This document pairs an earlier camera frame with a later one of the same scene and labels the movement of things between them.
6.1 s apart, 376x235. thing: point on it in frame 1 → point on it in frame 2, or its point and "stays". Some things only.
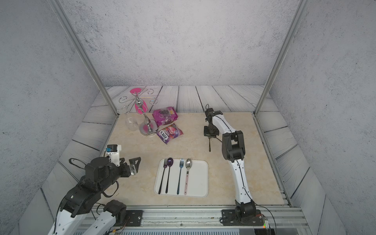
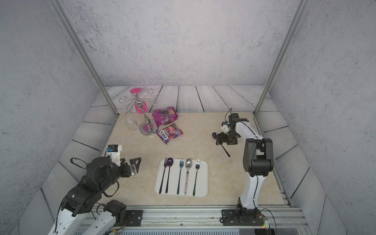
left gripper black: x=127 y=172 stays
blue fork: x=181 y=165 stays
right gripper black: x=207 y=134 → x=221 y=138
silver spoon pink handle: x=188 y=164 stays
